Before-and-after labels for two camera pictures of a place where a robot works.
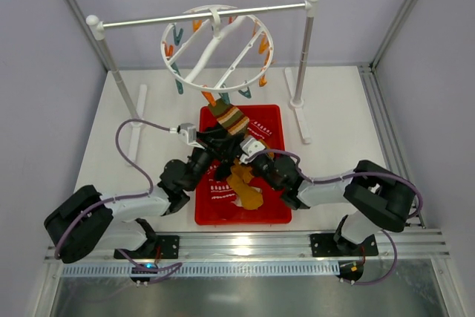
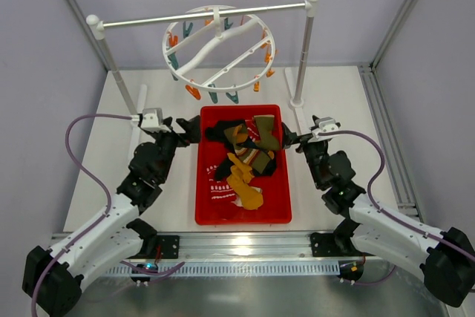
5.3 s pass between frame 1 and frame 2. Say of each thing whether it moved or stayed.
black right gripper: moved
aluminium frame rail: stayed
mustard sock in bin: stayed
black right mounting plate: stayed
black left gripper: moved
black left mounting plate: stayed
